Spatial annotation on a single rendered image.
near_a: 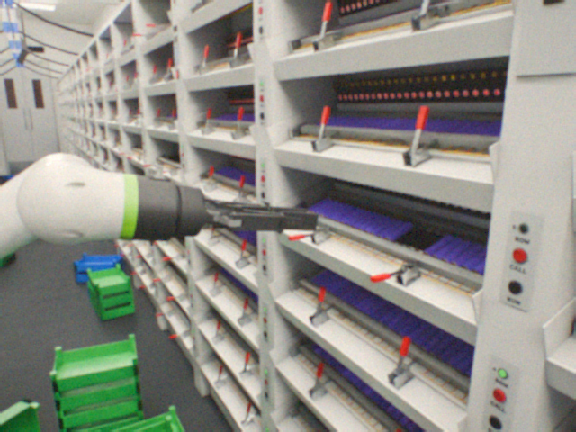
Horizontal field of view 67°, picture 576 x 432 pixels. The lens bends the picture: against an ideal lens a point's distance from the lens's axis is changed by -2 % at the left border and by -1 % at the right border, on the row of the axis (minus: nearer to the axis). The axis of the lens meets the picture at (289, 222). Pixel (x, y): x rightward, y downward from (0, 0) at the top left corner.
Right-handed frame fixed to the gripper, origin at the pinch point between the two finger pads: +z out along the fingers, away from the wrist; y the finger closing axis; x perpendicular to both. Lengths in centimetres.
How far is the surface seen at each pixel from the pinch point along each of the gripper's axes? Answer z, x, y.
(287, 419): 28, 66, 32
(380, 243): 19.4, 3.5, -0.5
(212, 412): 28, 104, 90
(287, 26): 10, -39, 34
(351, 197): 28.0, -1.8, 22.7
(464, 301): 19.1, 6.6, -21.9
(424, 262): 19.7, 3.6, -12.0
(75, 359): -25, 88, 116
